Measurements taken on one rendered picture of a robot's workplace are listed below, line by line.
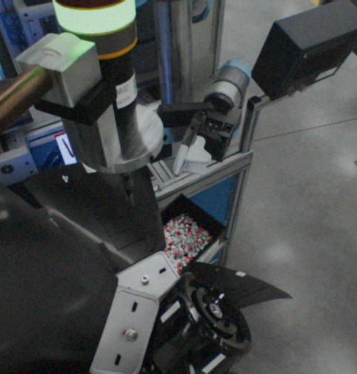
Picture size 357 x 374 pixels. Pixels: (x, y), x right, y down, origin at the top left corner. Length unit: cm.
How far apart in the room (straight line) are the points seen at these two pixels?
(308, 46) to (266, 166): 145
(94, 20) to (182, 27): 53
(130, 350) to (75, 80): 31
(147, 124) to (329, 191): 205
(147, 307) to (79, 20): 31
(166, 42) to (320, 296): 149
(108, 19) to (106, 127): 6
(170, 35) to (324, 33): 42
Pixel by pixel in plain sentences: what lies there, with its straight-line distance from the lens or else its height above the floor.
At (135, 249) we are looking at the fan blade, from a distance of 52.
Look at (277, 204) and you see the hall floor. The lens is 211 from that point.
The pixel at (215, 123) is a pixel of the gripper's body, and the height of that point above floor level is 120.
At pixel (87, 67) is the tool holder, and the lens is 19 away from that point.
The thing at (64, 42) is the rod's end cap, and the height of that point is 155.
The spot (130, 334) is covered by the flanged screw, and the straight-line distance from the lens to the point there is 39.
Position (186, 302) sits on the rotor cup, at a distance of 40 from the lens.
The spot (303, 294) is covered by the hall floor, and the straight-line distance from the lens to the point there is 187.
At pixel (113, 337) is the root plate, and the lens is 40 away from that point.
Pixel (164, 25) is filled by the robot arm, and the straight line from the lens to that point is 72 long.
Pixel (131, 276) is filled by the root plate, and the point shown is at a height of 118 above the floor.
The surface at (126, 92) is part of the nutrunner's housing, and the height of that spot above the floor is 151.
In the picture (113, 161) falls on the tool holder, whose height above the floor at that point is 147.
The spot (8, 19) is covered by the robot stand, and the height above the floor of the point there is 120.
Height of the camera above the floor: 164
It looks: 51 degrees down
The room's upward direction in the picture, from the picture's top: straight up
